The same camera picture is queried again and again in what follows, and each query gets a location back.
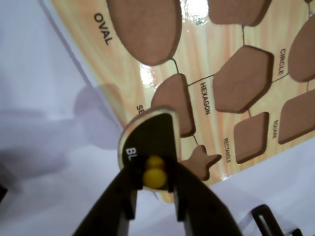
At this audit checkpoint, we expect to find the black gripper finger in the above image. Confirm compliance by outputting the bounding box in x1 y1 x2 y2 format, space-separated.
72 158 144 236
167 157 244 236

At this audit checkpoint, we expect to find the black semicircle piece yellow pin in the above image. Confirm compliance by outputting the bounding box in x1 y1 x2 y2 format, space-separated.
119 106 183 191

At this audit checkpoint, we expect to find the wooden shape puzzle board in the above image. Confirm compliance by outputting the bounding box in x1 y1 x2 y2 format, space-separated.
40 0 315 205

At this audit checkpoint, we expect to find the black slotted plastic stand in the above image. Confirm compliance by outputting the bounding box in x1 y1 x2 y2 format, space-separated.
252 204 303 236

